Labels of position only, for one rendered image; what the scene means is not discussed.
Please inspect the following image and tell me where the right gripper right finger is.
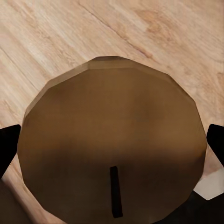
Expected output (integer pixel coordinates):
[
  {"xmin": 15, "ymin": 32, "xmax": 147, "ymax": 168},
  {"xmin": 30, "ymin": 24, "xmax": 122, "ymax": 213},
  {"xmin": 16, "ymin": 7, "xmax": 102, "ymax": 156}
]
[{"xmin": 206, "ymin": 124, "xmax": 224, "ymax": 166}]

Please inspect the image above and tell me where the pillar candle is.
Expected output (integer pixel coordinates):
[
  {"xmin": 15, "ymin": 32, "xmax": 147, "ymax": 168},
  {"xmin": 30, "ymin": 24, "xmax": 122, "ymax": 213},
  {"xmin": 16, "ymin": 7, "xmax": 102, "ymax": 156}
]
[{"xmin": 17, "ymin": 56, "xmax": 208, "ymax": 224}]

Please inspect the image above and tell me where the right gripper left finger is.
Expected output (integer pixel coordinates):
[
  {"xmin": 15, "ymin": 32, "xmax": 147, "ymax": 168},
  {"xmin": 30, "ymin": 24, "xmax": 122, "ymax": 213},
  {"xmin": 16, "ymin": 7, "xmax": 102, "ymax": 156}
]
[{"xmin": 0, "ymin": 124, "xmax": 21, "ymax": 179}]

